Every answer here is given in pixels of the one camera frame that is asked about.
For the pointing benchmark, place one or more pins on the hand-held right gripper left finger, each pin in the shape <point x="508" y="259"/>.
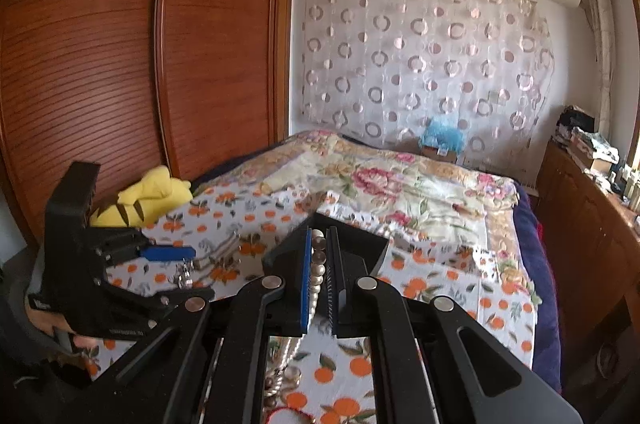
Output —
<point x="305" y="284"/>

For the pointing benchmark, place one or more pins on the brown wooden cabinet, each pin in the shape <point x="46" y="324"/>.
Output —
<point x="585" y="224"/>

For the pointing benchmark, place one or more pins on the small cardboard box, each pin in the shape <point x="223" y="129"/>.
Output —
<point x="440" y="153"/>

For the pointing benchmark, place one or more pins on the brown wooden wardrobe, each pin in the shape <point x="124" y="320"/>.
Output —
<point x="100" y="53"/>

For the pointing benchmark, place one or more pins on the yellow plush toy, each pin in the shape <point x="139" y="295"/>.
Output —
<point x="135" y="199"/>

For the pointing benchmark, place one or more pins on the white window curtain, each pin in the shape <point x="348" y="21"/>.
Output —
<point x="600" y="28"/>

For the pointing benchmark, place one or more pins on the pile of dark clothes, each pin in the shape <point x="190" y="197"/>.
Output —
<point x="575" y="118"/>

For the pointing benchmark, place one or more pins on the dark blue bed sheet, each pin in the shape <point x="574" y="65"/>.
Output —
<point x="542" y="284"/>

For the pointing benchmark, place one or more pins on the silver wavy hairpin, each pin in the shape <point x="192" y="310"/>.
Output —
<point x="186" y="276"/>
<point x="220" y="248"/>

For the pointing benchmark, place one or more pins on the stack of books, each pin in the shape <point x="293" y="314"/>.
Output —
<point x="595" y="148"/>

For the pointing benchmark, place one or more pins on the orange-fruit print cloth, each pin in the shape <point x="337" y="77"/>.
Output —
<point x="450" y="284"/>

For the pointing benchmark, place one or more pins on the circle-patterned sheer wall curtain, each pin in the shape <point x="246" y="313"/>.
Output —
<point x="425" y="63"/>

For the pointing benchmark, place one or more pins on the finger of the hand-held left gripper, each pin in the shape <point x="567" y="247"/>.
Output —
<point x="170" y="253"/>
<point x="165" y="296"/>

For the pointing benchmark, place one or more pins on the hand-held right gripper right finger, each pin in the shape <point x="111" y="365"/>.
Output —
<point x="336" y="289"/>

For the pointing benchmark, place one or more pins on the blue plastic bag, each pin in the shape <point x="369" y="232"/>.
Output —
<point x="442" y="133"/>

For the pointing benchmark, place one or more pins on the floral quilt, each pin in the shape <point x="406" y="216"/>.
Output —
<point x="400" y="184"/>

